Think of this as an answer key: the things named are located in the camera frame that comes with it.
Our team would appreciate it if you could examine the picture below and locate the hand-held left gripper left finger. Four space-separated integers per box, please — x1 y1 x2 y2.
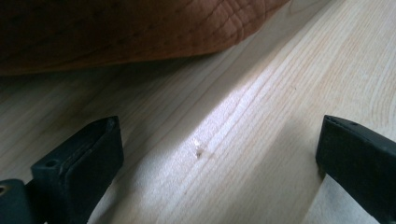
25 116 125 224

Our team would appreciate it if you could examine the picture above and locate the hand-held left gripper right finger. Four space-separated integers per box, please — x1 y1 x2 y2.
315 114 396 224

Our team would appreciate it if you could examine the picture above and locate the brown quilted cloth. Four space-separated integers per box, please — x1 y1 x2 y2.
0 0 292 77

